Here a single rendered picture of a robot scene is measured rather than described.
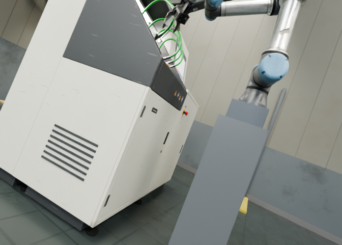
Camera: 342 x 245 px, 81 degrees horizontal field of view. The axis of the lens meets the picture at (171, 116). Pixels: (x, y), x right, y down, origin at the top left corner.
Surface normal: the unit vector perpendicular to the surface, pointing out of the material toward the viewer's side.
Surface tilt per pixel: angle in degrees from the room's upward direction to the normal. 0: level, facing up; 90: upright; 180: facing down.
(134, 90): 90
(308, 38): 90
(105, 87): 90
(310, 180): 90
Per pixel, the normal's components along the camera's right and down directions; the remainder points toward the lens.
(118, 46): -0.26, -0.14
